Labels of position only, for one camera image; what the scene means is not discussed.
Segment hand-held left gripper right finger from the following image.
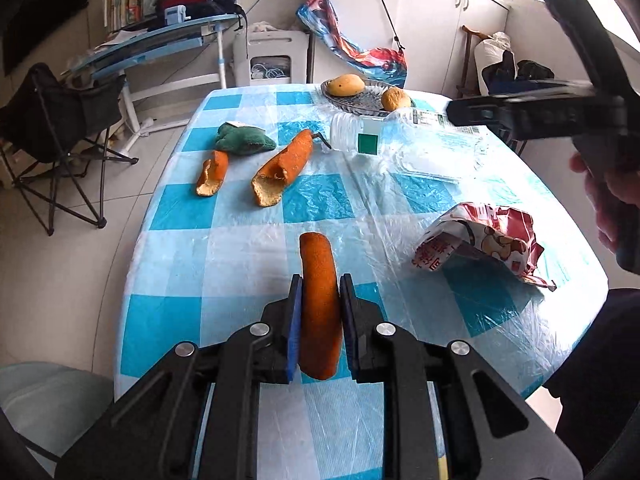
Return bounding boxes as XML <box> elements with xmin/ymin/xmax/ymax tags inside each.
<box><xmin>339</xmin><ymin>274</ymin><xmax>585</xmax><ymax>480</ymax></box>

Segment black cloth bag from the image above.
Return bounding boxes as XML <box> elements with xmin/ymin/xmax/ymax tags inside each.
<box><xmin>480</xmin><ymin>50</ymin><xmax>556</xmax><ymax>96</ymax></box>

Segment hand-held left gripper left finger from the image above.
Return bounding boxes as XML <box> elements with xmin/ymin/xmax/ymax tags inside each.
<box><xmin>55</xmin><ymin>274</ymin><xmax>306</xmax><ymax>480</ymax></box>

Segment white sack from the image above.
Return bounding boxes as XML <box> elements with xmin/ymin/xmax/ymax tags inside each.
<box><xmin>474</xmin><ymin>31</ymin><xmax>513</xmax><ymax>81</ymax></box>

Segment green plush toy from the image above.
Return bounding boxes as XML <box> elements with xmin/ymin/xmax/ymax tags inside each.
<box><xmin>215</xmin><ymin>122</ymin><xmax>277</xmax><ymax>155</ymax></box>

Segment small orange bread piece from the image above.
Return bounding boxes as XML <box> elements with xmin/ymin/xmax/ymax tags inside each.
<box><xmin>196</xmin><ymin>150</ymin><xmax>230</xmax><ymax>197</ymax></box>

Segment glass bowl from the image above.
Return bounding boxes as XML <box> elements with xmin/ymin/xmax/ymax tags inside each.
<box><xmin>320</xmin><ymin>78</ymin><xmax>416</xmax><ymax>113</ymax></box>

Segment black television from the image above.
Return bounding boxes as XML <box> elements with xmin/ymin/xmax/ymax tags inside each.
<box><xmin>0</xmin><ymin>0</ymin><xmax>92</xmax><ymax>78</ymax></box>

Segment white cabinet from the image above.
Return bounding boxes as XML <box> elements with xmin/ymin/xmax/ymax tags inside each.
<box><xmin>317</xmin><ymin>0</ymin><xmax>511</xmax><ymax>98</ymax></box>

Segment large orange bread piece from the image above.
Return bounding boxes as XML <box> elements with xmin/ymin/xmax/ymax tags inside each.
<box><xmin>250</xmin><ymin>129</ymin><xmax>317</xmax><ymax>208</ymax></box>

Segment clear plastic bottle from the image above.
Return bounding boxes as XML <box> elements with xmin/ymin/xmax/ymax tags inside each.
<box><xmin>330</xmin><ymin>107</ymin><xmax>493</xmax><ymax>181</ymax></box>

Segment black strap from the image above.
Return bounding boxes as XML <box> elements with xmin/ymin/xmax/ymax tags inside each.
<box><xmin>320</xmin><ymin>0</ymin><xmax>406</xmax><ymax>56</ymax></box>

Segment wooden chair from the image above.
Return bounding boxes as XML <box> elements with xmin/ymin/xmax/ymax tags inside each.
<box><xmin>456</xmin><ymin>25</ymin><xmax>488</xmax><ymax>98</ymax></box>

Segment yellow mango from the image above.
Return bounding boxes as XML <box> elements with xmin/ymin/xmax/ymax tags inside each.
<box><xmin>326</xmin><ymin>74</ymin><xmax>364</xmax><ymax>97</ymax></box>

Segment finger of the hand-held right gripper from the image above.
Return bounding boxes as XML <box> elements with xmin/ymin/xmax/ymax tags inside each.
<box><xmin>445</xmin><ymin>95</ymin><xmax>511</xmax><ymax>128</ymax></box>

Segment person's right hand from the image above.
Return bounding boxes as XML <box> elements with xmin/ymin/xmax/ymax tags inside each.
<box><xmin>570</xmin><ymin>152</ymin><xmax>640</xmax><ymax>257</ymax></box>

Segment long orange bread stick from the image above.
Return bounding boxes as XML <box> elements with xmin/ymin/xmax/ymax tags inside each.
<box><xmin>299</xmin><ymin>232</ymin><xmax>346</xmax><ymax>381</ymax></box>

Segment black folding chair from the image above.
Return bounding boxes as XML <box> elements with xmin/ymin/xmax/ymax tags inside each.
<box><xmin>0</xmin><ymin>62</ymin><xmax>138</xmax><ymax>237</ymax></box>

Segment person's dark clothing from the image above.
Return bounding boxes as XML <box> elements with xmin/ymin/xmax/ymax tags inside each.
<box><xmin>542</xmin><ymin>287</ymin><xmax>640</xmax><ymax>480</ymax></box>

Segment red white snack wrapper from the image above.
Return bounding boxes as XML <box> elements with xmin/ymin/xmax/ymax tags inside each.
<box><xmin>411</xmin><ymin>202</ymin><xmax>558</xmax><ymax>292</ymax></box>

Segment row of books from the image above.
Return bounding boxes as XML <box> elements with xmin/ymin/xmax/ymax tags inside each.
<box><xmin>102</xmin><ymin>0</ymin><xmax>161</xmax><ymax>31</ymax></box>

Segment white papers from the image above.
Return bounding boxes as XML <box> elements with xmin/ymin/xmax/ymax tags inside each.
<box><xmin>97</xmin><ymin>30</ymin><xmax>146</xmax><ymax>48</ymax></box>

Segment blue study desk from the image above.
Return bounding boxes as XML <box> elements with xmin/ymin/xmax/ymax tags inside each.
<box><xmin>65</xmin><ymin>12</ymin><xmax>248</xmax><ymax>153</ymax></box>

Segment pale blue stool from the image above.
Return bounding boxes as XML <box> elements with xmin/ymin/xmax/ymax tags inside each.
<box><xmin>0</xmin><ymin>362</ymin><xmax>116</xmax><ymax>478</ymax></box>

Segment round brown bun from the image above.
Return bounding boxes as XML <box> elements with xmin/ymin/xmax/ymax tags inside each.
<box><xmin>381</xmin><ymin>86</ymin><xmax>413</xmax><ymax>112</ymax></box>

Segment colourful printed cloth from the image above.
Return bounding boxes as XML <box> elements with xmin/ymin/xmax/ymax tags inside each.
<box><xmin>296</xmin><ymin>0</ymin><xmax>408</xmax><ymax>88</ymax></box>

